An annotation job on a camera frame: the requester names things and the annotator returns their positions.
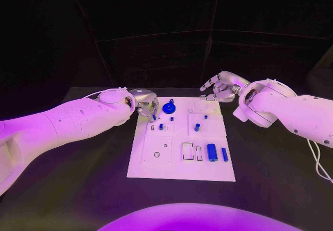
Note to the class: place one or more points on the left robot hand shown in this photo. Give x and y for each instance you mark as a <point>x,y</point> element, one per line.
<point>146,97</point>

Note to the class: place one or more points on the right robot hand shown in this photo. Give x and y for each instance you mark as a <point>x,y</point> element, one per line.
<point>227,84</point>

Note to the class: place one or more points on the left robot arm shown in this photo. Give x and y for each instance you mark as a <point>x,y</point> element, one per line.
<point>66,122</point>

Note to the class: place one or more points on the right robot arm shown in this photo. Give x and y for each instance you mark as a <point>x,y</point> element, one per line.
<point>292,111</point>

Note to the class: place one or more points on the white task board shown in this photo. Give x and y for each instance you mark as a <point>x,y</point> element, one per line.
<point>182,144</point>

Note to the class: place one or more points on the blue gear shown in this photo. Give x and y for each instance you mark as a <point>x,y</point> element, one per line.
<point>169,107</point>

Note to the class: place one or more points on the blue block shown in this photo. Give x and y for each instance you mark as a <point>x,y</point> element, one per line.
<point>161,126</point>

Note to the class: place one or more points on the large blue cylinder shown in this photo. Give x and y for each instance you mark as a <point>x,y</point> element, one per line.
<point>213,152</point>

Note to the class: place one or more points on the thin blue cylinder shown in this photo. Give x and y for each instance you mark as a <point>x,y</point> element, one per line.
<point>226,154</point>

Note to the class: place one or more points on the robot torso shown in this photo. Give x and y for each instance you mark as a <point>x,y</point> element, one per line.
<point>198,218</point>

